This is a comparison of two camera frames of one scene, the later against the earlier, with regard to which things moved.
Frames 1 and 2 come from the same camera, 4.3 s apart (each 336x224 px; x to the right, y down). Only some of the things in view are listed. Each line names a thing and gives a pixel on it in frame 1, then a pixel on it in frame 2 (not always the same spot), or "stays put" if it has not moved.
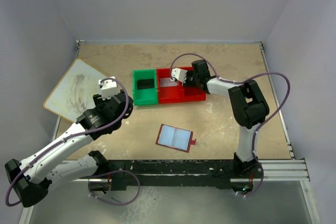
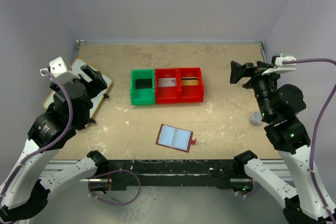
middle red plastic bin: (168, 94) stays put
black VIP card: (145, 83) stays put
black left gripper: (100, 103) -> (97, 83)
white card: (168, 82) stays put
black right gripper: (188, 74) -> (239, 70)
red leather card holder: (175, 138) stays put
